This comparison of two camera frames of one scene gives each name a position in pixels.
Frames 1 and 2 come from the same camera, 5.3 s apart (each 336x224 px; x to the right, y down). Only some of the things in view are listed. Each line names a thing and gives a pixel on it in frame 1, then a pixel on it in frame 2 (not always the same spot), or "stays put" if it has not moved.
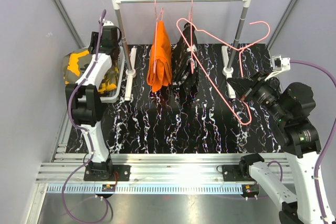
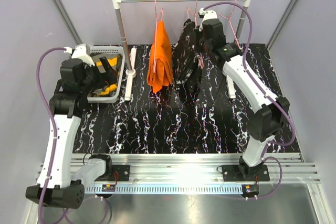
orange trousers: [159, 73] stays put
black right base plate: [232, 173] stays put
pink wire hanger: [240, 55] to [229, 18]
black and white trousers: [185, 59] stays put
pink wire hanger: [156, 18] stays put
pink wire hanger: [191, 62] to [200, 56]
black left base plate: [119, 172] stays put
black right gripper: [243, 86] to [201, 49]
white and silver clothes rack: [228, 62] stays put
